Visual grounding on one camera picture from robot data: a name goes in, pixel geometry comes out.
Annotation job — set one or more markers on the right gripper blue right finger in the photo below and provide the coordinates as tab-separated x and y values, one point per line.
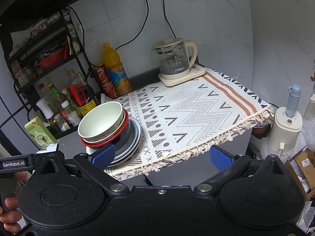
222	159

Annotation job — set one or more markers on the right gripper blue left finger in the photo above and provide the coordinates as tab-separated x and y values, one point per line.
101	158

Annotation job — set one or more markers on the white gold-rimmed plate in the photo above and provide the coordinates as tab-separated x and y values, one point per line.
108	155

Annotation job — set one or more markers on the red and black bowl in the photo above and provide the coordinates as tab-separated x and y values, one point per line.
122	133

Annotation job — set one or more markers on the pale green bowl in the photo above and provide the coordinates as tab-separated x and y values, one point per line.
101	121
103	137

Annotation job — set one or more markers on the white Sweet Bakery plate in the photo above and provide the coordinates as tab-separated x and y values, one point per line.
118	145

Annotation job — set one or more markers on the person's left hand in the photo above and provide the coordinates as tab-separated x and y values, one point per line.
11	218

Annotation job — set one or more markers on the green carton box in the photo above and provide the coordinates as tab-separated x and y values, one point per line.
38	131

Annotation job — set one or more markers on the small white lidded jar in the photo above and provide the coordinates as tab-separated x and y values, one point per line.
74	118

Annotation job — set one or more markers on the brown pot under table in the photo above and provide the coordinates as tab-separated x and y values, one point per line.
261	130

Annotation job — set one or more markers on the dark soy sauce bottle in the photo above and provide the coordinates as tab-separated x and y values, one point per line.
81	93

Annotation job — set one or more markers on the patterned fringed tablecloth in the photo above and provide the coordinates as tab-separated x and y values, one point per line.
184	121

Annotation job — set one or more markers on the cream countertop appliance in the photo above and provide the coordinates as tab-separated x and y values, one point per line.
284	132

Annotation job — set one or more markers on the white cap spray bottle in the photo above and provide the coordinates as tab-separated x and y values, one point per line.
46	110

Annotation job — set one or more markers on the green cap sauce bottle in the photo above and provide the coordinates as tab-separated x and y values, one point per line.
57	97

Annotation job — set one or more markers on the cardboard box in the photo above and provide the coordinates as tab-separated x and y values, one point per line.
301	168

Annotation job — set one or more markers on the light blue thermos bottle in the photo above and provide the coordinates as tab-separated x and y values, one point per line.
293	100

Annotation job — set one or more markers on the upper red drink can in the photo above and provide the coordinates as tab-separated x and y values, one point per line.
101	74

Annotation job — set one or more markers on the black metal shelf rack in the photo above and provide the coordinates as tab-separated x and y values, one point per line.
54	37

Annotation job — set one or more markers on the cream kettle base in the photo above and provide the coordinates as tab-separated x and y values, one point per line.
172	80

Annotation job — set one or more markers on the orange juice bottle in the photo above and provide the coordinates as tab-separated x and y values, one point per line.
115	68

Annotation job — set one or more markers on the red plastic basket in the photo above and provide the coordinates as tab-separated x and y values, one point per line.
54	58

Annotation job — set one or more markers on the glass electric kettle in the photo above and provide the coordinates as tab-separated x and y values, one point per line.
176	56

